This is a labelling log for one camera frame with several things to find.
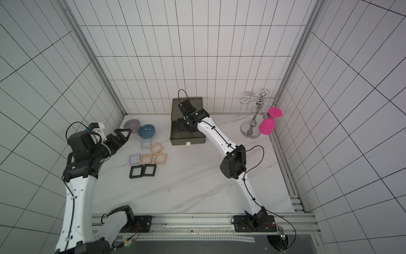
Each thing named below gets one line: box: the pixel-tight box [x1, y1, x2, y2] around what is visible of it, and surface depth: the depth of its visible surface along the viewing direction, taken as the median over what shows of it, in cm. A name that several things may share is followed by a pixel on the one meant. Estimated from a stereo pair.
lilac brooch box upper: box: [140, 138, 152, 150], surface depth 105 cm
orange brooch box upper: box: [149, 142, 164, 156], surface depth 102 cm
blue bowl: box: [137, 124, 156, 140], surface depth 109 cm
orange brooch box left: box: [139, 153, 153, 165], surface depth 97 cm
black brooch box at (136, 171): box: [128, 165, 144, 179], surface depth 92 cm
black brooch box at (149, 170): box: [142, 164, 158, 177], surface depth 92 cm
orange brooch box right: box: [153, 152, 168, 166], surface depth 97 cm
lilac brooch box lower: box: [127, 152, 141, 166], surface depth 97 cm
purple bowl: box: [123, 119, 142, 134], surface depth 110 cm
